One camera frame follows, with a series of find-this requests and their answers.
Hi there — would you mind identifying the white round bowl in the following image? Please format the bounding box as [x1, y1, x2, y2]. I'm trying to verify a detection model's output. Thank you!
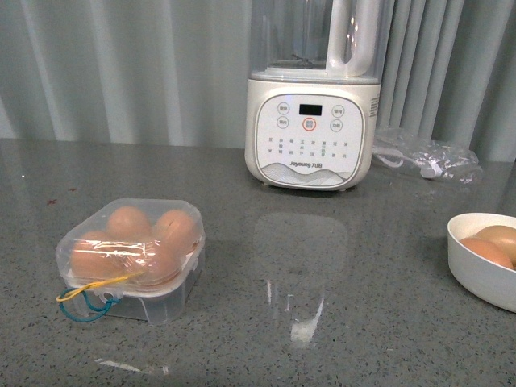
[447, 213, 515, 312]

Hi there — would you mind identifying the clear plastic egg box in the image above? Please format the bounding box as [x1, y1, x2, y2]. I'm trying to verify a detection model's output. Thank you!
[56, 198, 205, 325]

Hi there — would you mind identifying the yellow rubber band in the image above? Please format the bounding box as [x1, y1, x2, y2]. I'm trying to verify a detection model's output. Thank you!
[56, 272, 143, 303]

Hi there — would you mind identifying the brown egg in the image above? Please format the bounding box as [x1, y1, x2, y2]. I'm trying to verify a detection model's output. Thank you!
[137, 241, 181, 285]
[460, 237, 514, 269]

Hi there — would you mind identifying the white Joyoung blender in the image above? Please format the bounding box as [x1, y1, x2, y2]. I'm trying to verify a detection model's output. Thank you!
[245, 0, 393, 191]

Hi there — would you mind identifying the brown egg back right box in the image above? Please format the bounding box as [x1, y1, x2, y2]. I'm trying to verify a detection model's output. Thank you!
[153, 210, 201, 256]

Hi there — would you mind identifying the pale egg back in bowl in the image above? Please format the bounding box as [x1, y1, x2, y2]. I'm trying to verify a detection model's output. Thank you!
[475, 225, 516, 266]

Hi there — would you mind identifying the brown egg back left box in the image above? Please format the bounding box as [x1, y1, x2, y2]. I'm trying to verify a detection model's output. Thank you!
[106, 206, 152, 242]

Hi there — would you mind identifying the brown egg front left box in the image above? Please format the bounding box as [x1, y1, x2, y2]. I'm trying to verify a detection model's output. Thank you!
[70, 231, 122, 280]

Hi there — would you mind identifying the brown egg box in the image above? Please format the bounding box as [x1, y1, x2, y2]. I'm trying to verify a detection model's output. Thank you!
[153, 210, 201, 256]
[70, 231, 122, 280]
[106, 206, 152, 242]

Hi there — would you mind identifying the clear plastic bag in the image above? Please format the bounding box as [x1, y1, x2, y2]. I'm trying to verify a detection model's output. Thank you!
[372, 127, 483, 184]

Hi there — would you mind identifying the white power cable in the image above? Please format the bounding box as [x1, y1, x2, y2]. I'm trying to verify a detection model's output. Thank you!
[372, 144, 440, 181]

